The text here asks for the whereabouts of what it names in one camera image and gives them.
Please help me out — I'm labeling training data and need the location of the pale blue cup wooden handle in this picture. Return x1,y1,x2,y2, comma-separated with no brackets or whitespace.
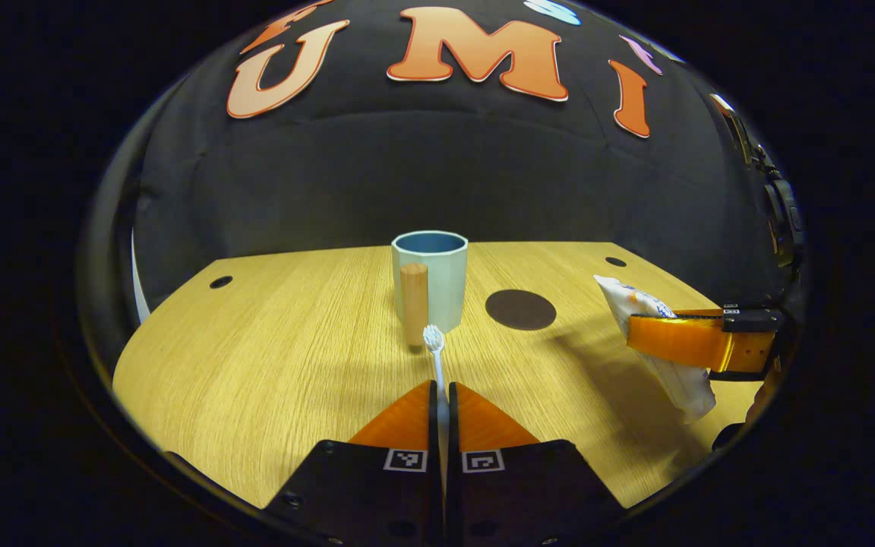
390,230,469,350

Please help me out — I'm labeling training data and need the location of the dark round coaster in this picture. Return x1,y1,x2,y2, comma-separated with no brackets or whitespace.
485,289,558,331

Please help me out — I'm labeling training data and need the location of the white toothbrush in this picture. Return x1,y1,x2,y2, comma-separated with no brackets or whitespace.
422,324,452,495

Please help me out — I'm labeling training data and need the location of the black backdrop cloth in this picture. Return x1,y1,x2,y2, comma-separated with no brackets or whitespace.
134,0,795,320

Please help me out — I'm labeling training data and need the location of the white toothpaste tube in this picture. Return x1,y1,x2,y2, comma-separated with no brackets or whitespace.
593,274,717,424

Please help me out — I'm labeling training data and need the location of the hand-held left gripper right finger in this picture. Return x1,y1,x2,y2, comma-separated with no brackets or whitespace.
446,382,628,547

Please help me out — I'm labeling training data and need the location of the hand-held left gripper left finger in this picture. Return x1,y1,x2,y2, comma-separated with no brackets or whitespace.
263,380,439,547

